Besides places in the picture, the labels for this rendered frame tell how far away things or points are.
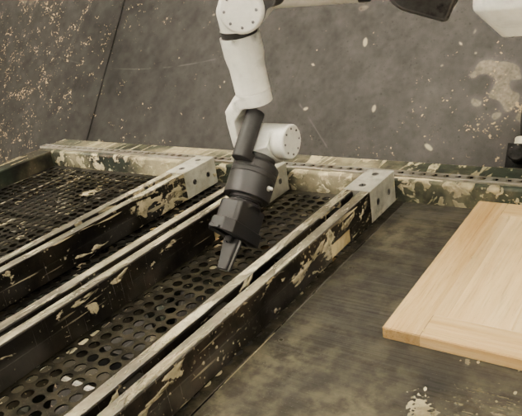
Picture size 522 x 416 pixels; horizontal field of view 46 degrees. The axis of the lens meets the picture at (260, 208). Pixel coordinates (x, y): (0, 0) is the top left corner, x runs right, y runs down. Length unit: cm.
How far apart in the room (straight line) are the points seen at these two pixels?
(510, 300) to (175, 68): 242
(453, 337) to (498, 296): 13
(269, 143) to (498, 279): 46
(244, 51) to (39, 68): 297
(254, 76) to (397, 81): 143
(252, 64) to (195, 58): 200
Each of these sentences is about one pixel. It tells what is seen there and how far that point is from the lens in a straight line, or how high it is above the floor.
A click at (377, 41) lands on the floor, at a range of 259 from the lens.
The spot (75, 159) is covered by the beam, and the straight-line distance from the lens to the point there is 206.
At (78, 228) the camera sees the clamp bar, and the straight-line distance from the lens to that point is 135.
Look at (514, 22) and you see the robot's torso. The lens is 98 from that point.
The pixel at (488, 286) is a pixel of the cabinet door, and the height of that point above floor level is 116.
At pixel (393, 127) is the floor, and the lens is 243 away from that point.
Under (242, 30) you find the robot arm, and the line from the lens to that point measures 105.
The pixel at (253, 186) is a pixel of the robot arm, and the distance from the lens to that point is 111.
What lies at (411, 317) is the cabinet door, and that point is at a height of 127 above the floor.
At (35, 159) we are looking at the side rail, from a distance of 211.
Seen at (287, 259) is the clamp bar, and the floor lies 129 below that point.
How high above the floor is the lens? 217
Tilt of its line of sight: 55 degrees down
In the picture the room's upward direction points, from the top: 73 degrees counter-clockwise
